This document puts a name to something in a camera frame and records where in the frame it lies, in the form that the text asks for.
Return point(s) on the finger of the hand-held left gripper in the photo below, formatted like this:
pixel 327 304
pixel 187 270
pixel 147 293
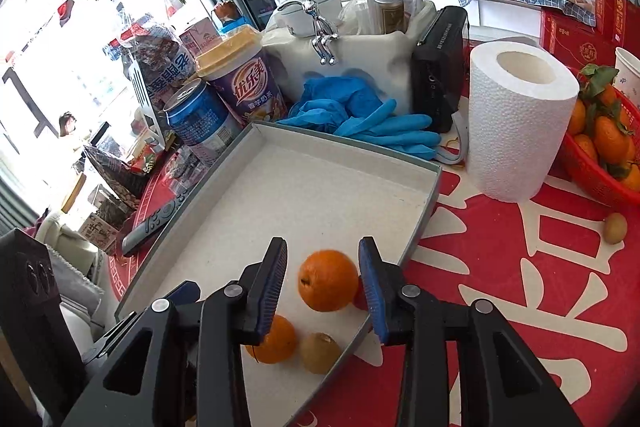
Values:
pixel 182 292

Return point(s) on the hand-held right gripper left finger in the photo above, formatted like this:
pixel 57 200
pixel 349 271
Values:
pixel 272 292

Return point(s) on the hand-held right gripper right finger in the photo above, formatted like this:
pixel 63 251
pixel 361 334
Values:
pixel 372 292

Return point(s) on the large orange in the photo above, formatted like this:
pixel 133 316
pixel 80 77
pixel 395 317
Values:
pixel 327 279

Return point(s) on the small brown-green fruit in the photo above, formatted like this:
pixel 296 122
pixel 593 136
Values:
pixel 615 227
pixel 320 352

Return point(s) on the grey and white tray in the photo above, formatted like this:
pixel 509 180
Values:
pixel 310 197

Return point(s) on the small orange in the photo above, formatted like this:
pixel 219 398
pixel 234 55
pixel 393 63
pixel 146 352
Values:
pixel 277 342

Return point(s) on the grey remote control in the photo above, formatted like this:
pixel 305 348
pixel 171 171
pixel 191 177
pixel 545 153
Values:
pixel 150 222

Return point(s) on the red round table mat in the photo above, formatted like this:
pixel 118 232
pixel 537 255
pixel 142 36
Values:
pixel 500 257

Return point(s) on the patterned snack packet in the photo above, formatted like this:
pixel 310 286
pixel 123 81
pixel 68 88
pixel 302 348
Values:
pixel 115 177

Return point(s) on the blue drink can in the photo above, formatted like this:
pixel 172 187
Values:
pixel 200 122

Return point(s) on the pile of blue gloves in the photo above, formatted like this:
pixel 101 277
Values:
pixel 360 117

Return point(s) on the purple milk tea cup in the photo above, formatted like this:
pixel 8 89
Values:
pixel 245 77

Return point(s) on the white toilet paper roll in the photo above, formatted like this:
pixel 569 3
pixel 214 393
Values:
pixel 515 122

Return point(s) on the clear snack bag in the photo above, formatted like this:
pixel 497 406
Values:
pixel 150 62

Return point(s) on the black portable radio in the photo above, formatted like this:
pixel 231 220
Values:
pixel 440 67

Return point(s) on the white storage bag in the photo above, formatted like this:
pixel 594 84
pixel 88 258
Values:
pixel 360 52

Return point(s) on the red plastic basket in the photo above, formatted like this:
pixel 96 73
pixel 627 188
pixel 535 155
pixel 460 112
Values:
pixel 595 177

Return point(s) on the pink and white carton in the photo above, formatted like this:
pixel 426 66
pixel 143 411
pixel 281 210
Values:
pixel 200 38

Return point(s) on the silver rabbit figure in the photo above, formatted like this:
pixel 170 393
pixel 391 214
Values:
pixel 320 32

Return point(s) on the pile of leafy mandarins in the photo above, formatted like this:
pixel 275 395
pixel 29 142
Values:
pixel 607 137

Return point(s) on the brown bottle with black cap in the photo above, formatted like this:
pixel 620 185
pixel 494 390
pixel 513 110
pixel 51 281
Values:
pixel 389 9

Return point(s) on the large red gift box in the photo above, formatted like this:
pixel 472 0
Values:
pixel 570 42

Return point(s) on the white paper cup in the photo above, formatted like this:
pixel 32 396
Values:
pixel 627 72

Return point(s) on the small red gift box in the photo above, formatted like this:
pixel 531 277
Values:
pixel 617 14

